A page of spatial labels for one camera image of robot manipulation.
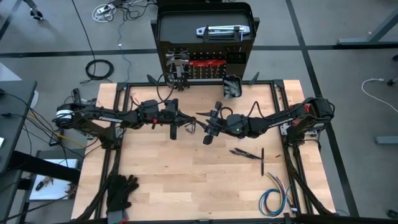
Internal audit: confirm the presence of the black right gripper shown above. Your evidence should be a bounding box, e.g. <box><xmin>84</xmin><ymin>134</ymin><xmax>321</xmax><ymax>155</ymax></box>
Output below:
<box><xmin>195</xmin><ymin>101</ymin><xmax>249</xmax><ymax>146</ymax></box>

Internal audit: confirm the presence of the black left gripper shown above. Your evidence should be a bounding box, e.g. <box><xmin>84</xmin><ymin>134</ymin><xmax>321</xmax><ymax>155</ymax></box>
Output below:
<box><xmin>155</xmin><ymin>99</ymin><xmax>197</xmax><ymax>141</ymax></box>

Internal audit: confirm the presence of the claw hammer black grip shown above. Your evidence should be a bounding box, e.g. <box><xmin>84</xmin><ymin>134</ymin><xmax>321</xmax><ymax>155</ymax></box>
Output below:
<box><xmin>174</xmin><ymin>57</ymin><xmax>190</xmax><ymax>91</ymax></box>
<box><xmin>166</xmin><ymin>52</ymin><xmax>184</xmax><ymax>91</ymax></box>

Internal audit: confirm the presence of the black ballpoint pen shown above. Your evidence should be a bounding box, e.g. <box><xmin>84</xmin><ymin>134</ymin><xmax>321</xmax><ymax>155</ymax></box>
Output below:
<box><xmin>229</xmin><ymin>149</ymin><xmax>259</xmax><ymax>161</ymax></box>
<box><xmin>260</xmin><ymin>147</ymin><xmax>266</xmax><ymax>177</ymax></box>
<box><xmin>234</xmin><ymin>147</ymin><xmax>262</xmax><ymax>160</ymax></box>

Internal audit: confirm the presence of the silver aluminium spirit level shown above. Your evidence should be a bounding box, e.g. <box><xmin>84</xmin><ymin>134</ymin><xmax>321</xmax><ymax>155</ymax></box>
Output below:
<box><xmin>195</xmin><ymin>25</ymin><xmax>251</xmax><ymax>40</ymax></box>

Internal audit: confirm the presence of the black plastic hanging bin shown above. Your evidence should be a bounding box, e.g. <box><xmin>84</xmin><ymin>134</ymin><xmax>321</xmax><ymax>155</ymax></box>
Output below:
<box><xmin>222</xmin><ymin>75</ymin><xmax>243</xmax><ymax>100</ymax></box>

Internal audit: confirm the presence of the black pegboard tool cart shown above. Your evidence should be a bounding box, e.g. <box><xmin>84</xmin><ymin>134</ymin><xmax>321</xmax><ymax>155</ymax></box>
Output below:
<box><xmin>146</xmin><ymin>1</ymin><xmax>261</xmax><ymax>85</ymax></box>

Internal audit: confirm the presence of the black work glove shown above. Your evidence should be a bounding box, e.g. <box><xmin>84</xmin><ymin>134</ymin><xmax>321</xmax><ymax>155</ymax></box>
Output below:
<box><xmin>106</xmin><ymin>174</ymin><xmax>140</xmax><ymax>224</ymax></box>

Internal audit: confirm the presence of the black power strip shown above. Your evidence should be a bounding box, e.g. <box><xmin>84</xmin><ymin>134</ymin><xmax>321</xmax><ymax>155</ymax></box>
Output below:
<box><xmin>71</xmin><ymin>88</ymin><xmax>83</xmax><ymax>106</ymax></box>

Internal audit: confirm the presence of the white power strip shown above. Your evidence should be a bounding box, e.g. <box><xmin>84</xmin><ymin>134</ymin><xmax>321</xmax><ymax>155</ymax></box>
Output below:
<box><xmin>91</xmin><ymin>2</ymin><xmax>118</xmax><ymax>23</ymax></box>

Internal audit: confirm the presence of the white paper sheet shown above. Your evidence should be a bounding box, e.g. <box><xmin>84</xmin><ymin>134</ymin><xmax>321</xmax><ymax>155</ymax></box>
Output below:
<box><xmin>29</xmin><ymin>158</ymin><xmax>79</xmax><ymax>201</ymax></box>

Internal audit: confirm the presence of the bunch of keys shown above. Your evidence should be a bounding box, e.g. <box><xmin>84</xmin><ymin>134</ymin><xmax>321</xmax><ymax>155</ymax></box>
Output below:
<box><xmin>34</xmin><ymin>175</ymin><xmax>54</xmax><ymax>192</ymax></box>

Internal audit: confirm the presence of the grey table leg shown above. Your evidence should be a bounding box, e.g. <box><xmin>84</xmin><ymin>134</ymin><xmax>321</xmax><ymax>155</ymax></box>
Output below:
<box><xmin>337</xmin><ymin>11</ymin><xmax>398</xmax><ymax>46</ymax></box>

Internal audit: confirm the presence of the black desk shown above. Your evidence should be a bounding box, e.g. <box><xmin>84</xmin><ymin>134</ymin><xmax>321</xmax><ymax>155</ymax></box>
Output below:
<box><xmin>0</xmin><ymin>80</ymin><xmax>38</xmax><ymax>175</ymax></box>

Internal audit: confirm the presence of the grey table foot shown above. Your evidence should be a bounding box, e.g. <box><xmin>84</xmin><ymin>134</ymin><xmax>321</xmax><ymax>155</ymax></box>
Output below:
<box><xmin>374</xmin><ymin>135</ymin><xmax>398</xmax><ymax>145</ymax></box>

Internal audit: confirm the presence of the black chair base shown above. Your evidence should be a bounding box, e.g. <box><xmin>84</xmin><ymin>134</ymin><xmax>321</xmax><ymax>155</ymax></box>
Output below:
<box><xmin>22</xmin><ymin>0</ymin><xmax>44</xmax><ymax>21</ymax></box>

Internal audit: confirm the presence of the black aluminium table frame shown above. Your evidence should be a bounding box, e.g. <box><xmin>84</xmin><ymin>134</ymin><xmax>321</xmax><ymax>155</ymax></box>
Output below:
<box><xmin>93</xmin><ymin>79</ymin><xmax>315</xmax><ymax>224</ymax></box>

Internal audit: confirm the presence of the multicoloured wire bundle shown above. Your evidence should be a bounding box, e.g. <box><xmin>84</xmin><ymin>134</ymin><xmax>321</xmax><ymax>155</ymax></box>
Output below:
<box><xmin>258</xmin><ymin>172</ymin><xmax>295</xmax><ymax>218</ymax></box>

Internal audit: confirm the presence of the black coiled floor cable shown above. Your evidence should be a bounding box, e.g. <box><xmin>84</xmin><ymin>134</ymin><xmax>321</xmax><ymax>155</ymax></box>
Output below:
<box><xmin>80</xmin><ymin>58</ymin><xmax>115</xmax><ymax>85</ymax></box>

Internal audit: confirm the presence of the white floor cable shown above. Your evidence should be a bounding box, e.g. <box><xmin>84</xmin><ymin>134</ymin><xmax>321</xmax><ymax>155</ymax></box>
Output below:
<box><xmin>361</xmin><ymin>77</ymin><xmax>398</xmax><ymax>113</ymax></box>

